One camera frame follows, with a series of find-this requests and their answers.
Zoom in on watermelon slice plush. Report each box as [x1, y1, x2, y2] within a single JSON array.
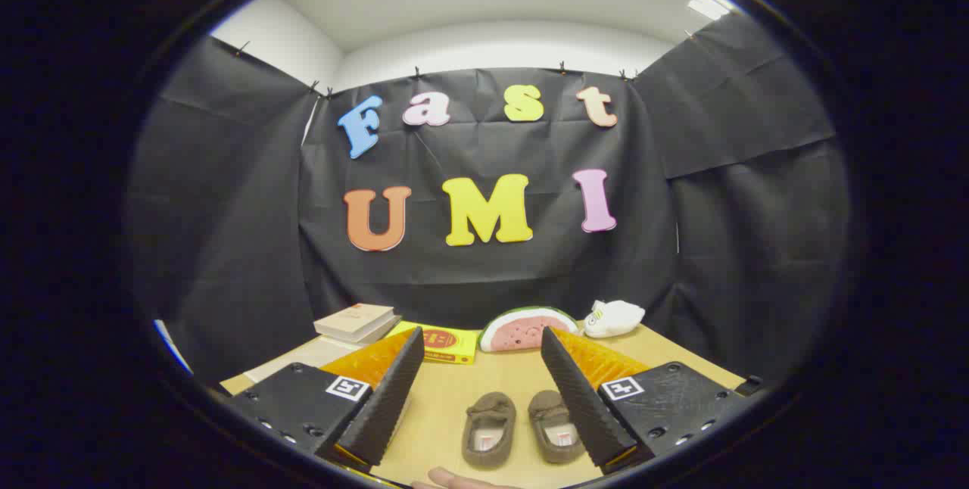
[[478, 307, 580, 354]]

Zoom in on small ceiling light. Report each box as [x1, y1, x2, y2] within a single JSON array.
[[687, 0, 731, 22]]

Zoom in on yellow book with red circle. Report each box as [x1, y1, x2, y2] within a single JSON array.
[[384, 320, 479, 366]]

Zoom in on white plush toy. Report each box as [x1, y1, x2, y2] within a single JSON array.
[[583, 300, 647, 338]]

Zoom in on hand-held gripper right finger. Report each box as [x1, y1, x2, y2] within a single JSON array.
[[540, 326, 746, 475]]

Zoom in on brown fuzzy shoe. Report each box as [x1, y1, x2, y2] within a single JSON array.
[[462, 391, 517, 469], [528, 390, 585, 464]]

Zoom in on cream fabric storage box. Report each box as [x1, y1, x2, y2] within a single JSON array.
[[242, 335, 357, 385]]

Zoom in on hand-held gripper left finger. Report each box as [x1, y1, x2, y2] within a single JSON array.
[[227, 326, 426, 475]]

